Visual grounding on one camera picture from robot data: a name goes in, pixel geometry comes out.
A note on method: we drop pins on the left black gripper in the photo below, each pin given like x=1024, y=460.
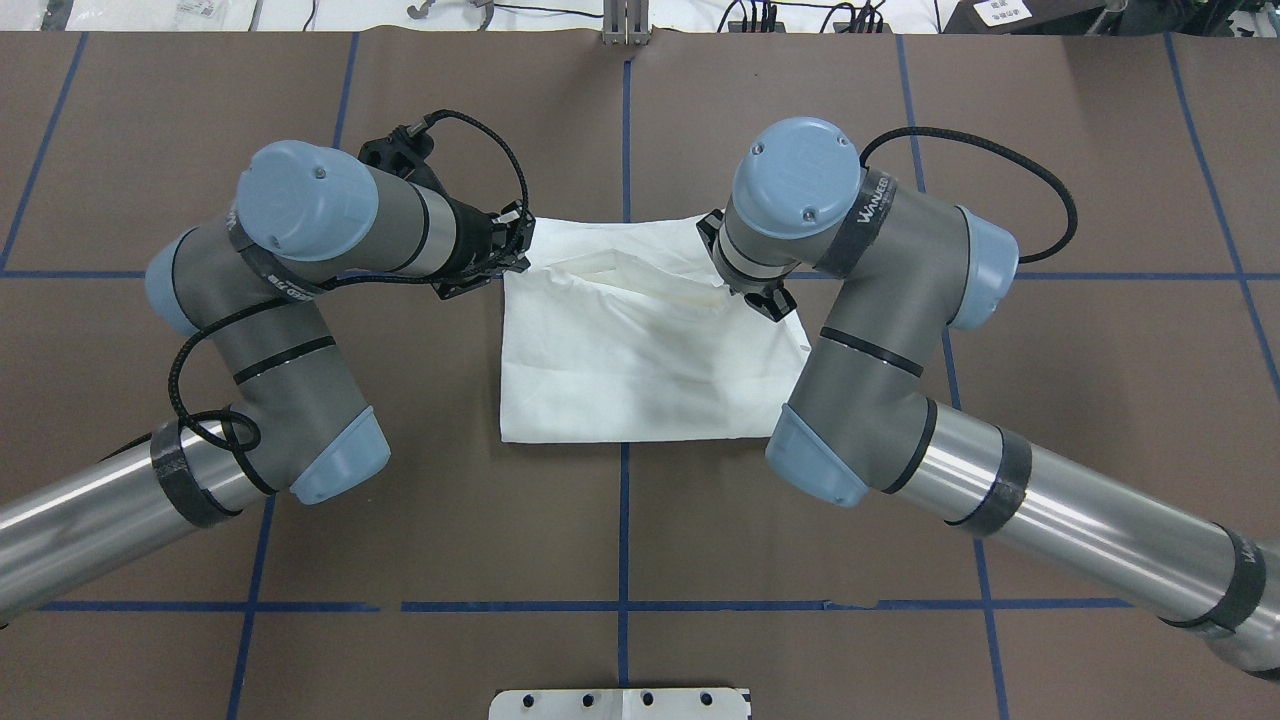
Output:
x=468, y=241

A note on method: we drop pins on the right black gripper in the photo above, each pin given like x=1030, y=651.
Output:
x=769, y=298

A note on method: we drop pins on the white long-sleeve printed shirt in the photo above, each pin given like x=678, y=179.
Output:
x=624, y=332

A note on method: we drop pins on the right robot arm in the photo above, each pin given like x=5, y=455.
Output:
x=912, y=266

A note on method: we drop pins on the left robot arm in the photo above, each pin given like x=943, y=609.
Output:
x=262, y=398

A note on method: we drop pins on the black box with label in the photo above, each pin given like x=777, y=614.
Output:
x=1021, y=17

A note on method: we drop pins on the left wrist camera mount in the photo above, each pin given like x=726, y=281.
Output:
x=404, y=153

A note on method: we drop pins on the aluminium frame post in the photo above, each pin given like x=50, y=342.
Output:
x=626, y=22

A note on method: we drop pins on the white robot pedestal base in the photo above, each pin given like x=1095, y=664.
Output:
x=623, y=703

